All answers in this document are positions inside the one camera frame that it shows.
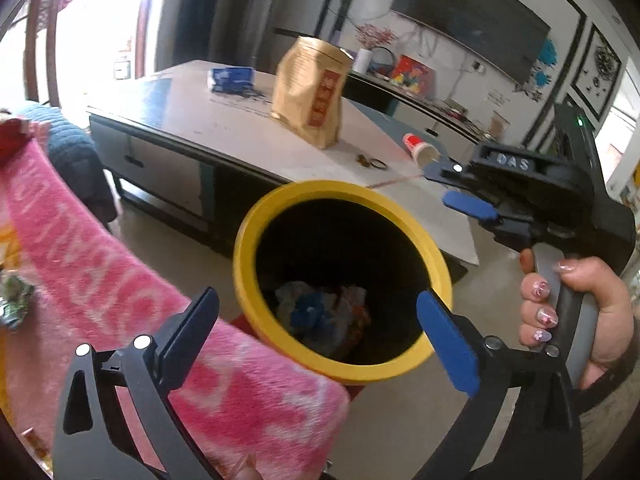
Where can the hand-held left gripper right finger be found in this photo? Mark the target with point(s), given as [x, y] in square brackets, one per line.
[450, 345]

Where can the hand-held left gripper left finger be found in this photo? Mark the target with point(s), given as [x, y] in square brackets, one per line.
[185, 340]

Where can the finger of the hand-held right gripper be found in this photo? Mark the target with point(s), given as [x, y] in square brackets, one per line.
[470, 205]
[452, 172]

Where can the red and silver wrapper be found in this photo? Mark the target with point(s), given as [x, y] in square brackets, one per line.
[357, 310]

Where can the yellow trash bin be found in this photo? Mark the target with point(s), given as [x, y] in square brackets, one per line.
[345, 370]

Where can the blue plastic bag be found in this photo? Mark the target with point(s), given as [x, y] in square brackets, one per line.
[307, 310]

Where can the person's right hand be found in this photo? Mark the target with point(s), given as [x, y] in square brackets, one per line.
[612, 320]

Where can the person's left hand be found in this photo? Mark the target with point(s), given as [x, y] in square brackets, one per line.
[244, 470]

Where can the red and white paper cup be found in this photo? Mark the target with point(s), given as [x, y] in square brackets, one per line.
[420, 147]

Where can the red colourful box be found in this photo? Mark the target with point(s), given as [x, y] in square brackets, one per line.
[412, 72]

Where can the grey television cabinet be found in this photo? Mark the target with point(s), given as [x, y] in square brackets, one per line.
[375, 94]

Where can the printed cartoon blanket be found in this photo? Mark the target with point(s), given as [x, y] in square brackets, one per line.
[100, 260]

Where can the white vase with red branches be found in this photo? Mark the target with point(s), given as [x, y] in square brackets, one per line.
[361, 60]

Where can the black television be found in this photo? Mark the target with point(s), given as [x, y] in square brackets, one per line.
[475, 20]

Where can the brown paper bag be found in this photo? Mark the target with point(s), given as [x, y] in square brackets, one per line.
[305, 95]

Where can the green crumpled wrapper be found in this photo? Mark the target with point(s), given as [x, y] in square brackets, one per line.
[15, 300]

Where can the white coffee table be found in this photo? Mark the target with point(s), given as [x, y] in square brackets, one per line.
[200, 125]

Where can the dark blue sofa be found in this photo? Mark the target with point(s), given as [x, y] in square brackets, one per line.
[70, 150]

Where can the blue and white box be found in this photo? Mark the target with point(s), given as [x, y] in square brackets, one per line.
[230, 77]

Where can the dark blue curtain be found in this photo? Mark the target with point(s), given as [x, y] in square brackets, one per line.
[200, 10]

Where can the bright window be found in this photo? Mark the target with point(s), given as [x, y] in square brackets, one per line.
[100, 10]

